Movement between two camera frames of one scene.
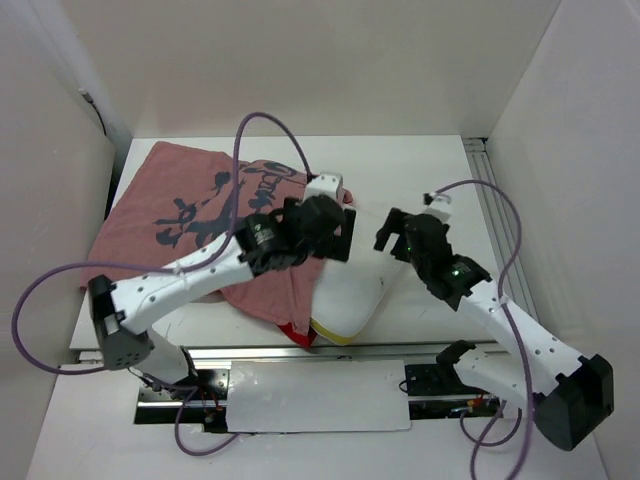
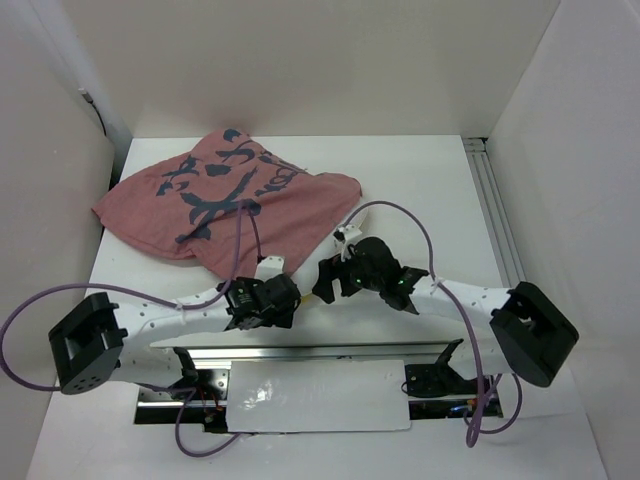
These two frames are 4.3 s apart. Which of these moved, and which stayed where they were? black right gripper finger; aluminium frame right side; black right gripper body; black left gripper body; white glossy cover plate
Moved: black right gripper body; black left gripper body; black right gripper finger
Stayed: white glossy cover plate; aluminium frame right side
